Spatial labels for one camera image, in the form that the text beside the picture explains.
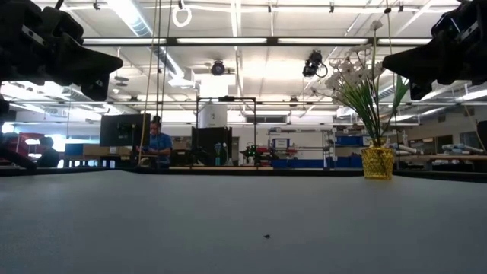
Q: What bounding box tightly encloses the person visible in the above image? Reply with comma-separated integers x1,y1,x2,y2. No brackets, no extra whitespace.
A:
142,115,174,169
36,135,61,169

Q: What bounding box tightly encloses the black rack frame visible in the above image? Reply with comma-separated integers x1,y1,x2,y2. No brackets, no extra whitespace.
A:
195,96,257,167

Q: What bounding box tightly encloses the white hanging ring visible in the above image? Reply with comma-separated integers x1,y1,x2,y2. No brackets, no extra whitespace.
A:
172,4,193,28

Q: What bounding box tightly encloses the round black ceiling camera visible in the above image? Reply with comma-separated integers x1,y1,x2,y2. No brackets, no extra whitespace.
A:
210,59,227,77

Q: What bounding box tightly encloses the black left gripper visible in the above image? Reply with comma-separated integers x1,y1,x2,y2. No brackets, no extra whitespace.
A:
0,0,123,102

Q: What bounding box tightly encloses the white cylinder tank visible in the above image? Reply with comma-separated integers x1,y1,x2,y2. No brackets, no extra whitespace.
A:
199,104,228,129

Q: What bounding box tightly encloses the blue-grey table mat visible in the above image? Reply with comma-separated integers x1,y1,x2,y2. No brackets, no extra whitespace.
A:
0,169,487,274

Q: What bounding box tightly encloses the yellow glass vase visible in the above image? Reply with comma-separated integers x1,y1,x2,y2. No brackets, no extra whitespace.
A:
360,146,396,180

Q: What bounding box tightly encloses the black cabinet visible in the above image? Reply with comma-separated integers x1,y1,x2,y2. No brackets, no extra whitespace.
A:
191,126,234,167

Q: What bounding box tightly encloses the black overhead light beam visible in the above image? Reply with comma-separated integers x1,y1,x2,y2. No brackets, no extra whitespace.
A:
81,36,434,47

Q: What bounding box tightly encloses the blue storage bin row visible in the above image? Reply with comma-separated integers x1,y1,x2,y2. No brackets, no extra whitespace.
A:
270,155,363,169

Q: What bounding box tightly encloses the white artificial flower bouquet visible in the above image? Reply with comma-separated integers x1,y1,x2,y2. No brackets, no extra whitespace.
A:
342,19,390,149
310,43,381,149

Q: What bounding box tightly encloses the red machine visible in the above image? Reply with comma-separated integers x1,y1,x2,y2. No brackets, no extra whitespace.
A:
5,132,46,168

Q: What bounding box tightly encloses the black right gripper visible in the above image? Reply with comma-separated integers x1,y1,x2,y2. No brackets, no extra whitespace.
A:
382,0,487,100

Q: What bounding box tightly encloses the wooden workbench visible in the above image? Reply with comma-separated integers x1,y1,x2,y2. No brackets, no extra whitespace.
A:
395,153,487,172

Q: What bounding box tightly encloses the black computer monitor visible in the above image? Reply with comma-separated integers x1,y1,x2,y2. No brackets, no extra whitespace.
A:
99,113,152,148

